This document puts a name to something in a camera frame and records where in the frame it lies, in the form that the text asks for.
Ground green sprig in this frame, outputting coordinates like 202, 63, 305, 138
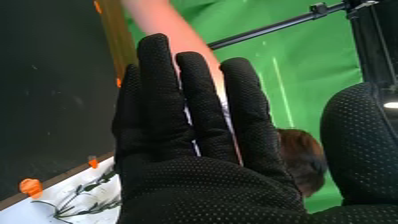
31, 169, 125, 221

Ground dark mat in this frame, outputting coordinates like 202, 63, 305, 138
0, 0, 123, 202

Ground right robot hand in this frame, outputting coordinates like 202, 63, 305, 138
113, 33, 398, 224

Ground white sheet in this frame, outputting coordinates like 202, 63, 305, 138
0, 155, 125, 224

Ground person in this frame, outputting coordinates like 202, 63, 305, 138
122, 0, 330, 198

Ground black stand pole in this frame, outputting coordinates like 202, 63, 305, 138
207, 0, 365, 51

